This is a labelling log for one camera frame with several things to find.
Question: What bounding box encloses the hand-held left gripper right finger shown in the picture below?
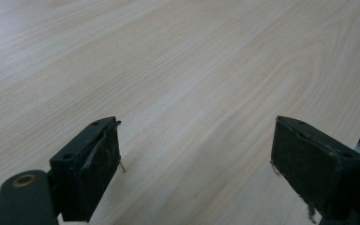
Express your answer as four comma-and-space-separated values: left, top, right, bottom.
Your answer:
269, 115, 360, 225

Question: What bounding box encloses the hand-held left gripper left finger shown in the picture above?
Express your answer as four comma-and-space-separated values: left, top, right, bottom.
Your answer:
49, 116, 122, 223

